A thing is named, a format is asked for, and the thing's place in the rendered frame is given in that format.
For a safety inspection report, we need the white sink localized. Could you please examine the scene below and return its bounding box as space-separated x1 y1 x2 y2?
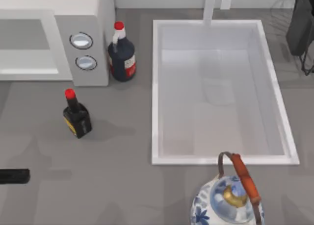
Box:
151 19 300 166

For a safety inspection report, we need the large dark red-capped bottle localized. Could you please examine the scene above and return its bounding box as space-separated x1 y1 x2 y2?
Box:
107 21 136 82

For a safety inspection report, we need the tall white tap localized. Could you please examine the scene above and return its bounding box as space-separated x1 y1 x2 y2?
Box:
202 0 216 27

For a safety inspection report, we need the small black red-capped bottle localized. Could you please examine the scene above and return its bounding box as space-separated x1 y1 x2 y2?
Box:
62 88 93 139

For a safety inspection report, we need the round microwave knob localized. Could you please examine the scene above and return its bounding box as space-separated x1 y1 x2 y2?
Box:
69 32 94 50
75 55 98 71

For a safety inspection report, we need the blue and white teapot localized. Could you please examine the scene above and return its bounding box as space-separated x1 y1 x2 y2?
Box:
190 151 265 225

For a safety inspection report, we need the pale microwave oven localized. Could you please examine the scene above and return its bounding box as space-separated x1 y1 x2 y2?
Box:
0 9 110 87

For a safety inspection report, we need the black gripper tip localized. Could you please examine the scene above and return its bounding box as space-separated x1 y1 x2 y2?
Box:
0 169 31 185

